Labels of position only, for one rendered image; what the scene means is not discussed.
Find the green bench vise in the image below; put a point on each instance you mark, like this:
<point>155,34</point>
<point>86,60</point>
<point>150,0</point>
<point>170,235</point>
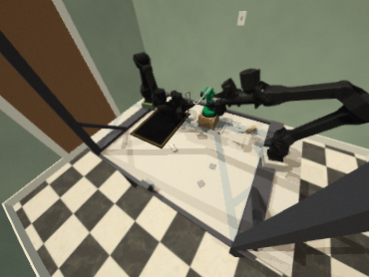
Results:
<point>207,111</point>

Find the brown wooden block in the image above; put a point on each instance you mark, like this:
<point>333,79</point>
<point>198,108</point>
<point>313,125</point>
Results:
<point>207,122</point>

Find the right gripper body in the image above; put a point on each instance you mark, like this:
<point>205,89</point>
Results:
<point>220,105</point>

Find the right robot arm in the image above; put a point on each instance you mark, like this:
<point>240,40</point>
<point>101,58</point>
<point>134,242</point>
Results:
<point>355,113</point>

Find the black mat with tan border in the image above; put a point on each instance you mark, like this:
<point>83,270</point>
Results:
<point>156,129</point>

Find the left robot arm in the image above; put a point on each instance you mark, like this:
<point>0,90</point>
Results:
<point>143,62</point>

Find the tan wooden bar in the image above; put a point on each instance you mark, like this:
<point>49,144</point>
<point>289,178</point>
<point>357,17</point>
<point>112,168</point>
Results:
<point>253,128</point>

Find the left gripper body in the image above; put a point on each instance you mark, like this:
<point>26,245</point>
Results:
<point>179,106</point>

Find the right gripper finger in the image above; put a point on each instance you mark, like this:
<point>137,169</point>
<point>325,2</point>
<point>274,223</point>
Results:
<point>220,95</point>
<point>211,106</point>

